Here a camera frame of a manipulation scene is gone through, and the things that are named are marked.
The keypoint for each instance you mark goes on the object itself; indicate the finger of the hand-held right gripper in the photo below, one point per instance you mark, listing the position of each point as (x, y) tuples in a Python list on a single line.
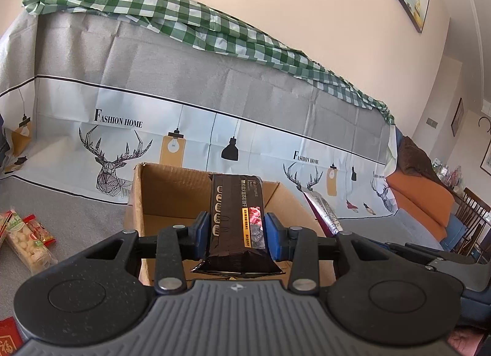
[(418, 252)]

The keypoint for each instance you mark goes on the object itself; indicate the green label rice ball packet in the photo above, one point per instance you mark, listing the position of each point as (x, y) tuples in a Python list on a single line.
[(30, 248)]

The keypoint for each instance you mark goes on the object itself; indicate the orange cushion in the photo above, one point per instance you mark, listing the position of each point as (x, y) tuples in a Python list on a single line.
[(418, 195)]

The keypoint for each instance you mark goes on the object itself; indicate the small framed wall picture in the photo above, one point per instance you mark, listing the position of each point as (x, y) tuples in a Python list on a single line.
[(457, 117)]

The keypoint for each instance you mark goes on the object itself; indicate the red label rice ball packet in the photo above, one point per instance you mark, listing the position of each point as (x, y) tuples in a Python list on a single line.
[(40, 231)]

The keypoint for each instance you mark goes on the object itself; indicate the long purple snack packet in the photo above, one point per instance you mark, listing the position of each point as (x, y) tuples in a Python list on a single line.
[(326, 214)]

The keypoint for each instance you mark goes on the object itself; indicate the dark framed wall art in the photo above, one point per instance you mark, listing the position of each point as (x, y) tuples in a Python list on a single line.
[(486, 152)]

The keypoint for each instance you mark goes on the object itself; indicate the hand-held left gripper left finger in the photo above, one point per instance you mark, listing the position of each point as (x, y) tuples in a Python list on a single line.
[(202, 237)]

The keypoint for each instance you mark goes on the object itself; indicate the red envelope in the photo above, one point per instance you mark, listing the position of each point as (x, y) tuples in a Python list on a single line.
[(9, 337)]

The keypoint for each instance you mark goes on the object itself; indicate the black snack packet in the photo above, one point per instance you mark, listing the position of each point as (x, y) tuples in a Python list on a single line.
[(234, 225)]

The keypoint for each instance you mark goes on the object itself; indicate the brown blanket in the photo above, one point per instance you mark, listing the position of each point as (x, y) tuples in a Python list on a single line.
[(418, 160)]

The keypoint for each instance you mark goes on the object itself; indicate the wooden chair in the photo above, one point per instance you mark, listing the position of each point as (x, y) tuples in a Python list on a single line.
[(470, 210)]

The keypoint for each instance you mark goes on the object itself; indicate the black curled wall hook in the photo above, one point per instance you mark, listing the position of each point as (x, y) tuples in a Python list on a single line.
[(484, 121)]

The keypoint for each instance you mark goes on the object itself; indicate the brown cardboard box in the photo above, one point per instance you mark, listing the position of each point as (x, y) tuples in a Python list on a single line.
[(168, 195)]

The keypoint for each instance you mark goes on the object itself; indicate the grey deer print sofa cover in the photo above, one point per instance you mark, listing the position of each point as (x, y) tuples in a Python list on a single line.
[(230, 83)]

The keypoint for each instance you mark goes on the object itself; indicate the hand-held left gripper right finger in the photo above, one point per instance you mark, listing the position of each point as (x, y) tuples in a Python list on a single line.
[(274, 239)]

